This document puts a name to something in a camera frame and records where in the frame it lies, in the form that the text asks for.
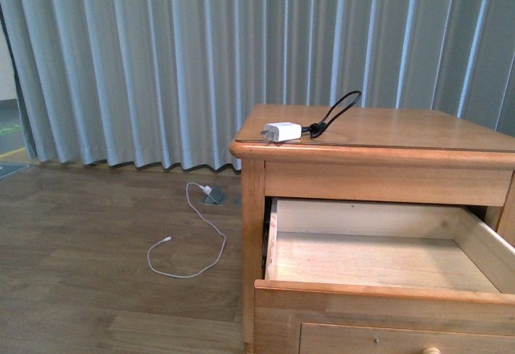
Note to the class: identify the white charger adapter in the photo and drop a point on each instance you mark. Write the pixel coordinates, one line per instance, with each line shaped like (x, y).
(281, 131)

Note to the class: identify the wooden drawer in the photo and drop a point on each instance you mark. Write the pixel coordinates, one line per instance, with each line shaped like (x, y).
(358, 277)

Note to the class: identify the upper drawer round knob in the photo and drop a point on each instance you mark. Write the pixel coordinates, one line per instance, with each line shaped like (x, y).
(431, 350)

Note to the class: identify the silver floor socket box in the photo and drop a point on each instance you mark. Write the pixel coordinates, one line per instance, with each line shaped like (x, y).
(217, 197)

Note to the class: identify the white plug in floor socket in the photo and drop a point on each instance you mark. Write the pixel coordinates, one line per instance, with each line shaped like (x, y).
(206, 190)

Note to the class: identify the light wooden nightstand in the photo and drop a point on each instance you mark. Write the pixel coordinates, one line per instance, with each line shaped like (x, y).
(386, 156)

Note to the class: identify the grey pleated curtain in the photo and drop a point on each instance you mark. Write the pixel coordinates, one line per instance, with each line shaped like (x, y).
(171, 81)

